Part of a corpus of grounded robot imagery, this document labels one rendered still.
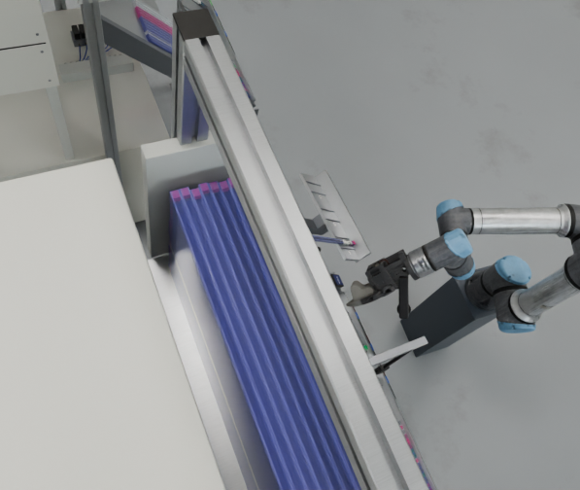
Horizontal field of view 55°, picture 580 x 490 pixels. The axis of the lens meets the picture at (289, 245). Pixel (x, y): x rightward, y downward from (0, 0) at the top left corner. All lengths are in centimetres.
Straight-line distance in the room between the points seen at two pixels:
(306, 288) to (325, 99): 273
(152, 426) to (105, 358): 9
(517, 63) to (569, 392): 204
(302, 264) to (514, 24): 378
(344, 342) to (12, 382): 35
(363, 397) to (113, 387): 28
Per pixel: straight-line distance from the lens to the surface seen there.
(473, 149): 335
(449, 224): 161
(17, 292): 70
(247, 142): 57
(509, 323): 200
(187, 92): 70
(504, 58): 394
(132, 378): 65
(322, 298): 50
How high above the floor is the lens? 235
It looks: 62 degrees down
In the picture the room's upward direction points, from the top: 24 degrees clockwise
